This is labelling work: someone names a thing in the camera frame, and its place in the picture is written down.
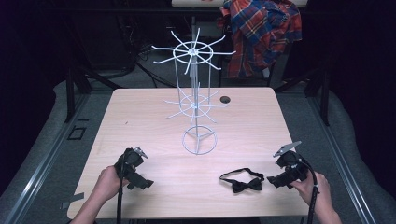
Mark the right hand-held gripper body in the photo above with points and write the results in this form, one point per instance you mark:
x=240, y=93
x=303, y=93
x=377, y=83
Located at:
x=294, y=166

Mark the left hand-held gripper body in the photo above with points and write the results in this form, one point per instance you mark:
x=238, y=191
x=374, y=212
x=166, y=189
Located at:
x=130, y=160

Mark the black bow tie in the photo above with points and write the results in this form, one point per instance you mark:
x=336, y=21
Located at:
x=246, y=186

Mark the person's left hand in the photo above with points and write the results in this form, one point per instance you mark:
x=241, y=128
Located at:
x=107, y=185

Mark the person's right hand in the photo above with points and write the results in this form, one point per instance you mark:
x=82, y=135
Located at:
x=320, y=191

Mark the short black tape strip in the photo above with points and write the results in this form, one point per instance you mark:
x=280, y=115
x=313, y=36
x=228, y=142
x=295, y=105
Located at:
x=82, y=119

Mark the grey tape strip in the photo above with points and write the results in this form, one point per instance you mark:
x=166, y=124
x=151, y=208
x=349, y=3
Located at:
x=74, y=197

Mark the black tape rectangle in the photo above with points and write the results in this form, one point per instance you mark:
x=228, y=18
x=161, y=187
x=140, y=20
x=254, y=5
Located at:
x=69, y=137

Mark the red blue plaid shirt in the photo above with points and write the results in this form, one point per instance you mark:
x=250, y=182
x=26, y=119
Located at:
x=261, y=28

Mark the metal floor rail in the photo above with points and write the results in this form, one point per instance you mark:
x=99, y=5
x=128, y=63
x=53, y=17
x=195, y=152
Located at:
x=347, y=174
x=50, y=152

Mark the black metal frame leg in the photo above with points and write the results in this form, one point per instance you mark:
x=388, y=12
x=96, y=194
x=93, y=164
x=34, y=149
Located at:
x=325, y=102
x=69, y=99

